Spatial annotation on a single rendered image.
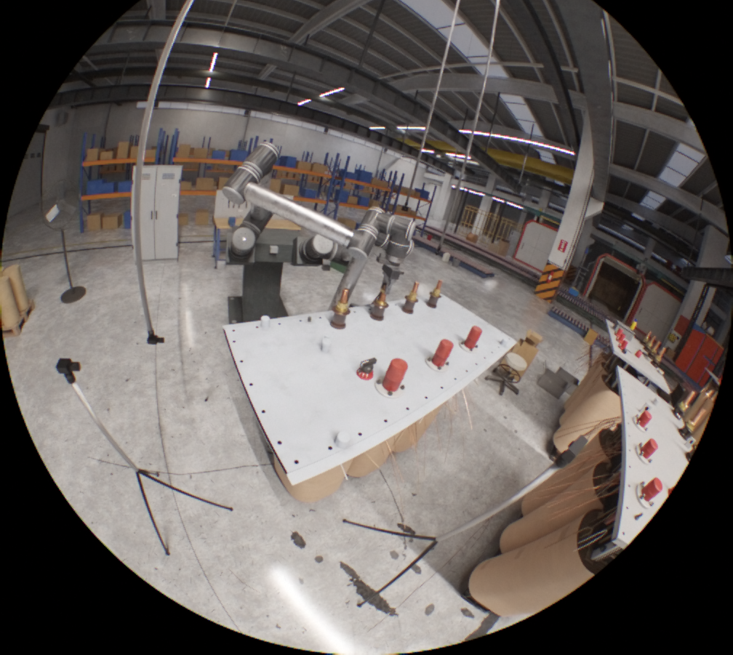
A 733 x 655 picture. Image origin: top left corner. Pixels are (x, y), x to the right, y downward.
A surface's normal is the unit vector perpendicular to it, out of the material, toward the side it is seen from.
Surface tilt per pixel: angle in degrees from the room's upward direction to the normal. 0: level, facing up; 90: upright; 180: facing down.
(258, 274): 90
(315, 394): 0
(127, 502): 0
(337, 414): 0
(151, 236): 90
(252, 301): 90
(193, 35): 90
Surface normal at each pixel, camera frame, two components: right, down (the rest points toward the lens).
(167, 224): 0.60, 0.45
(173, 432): 0.24, -0.89
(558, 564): -0.97, -0.25
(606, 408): -0.77, 0.07
